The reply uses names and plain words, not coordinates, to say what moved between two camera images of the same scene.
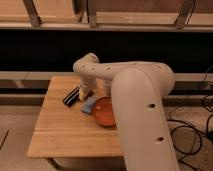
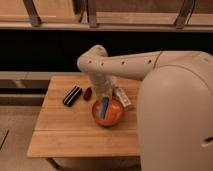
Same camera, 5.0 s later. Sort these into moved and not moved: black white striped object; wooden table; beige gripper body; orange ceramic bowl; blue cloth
Moved: blue cloth; beige gripper body
Not moved: orange ceramic bowl; wooden table; black white striped object
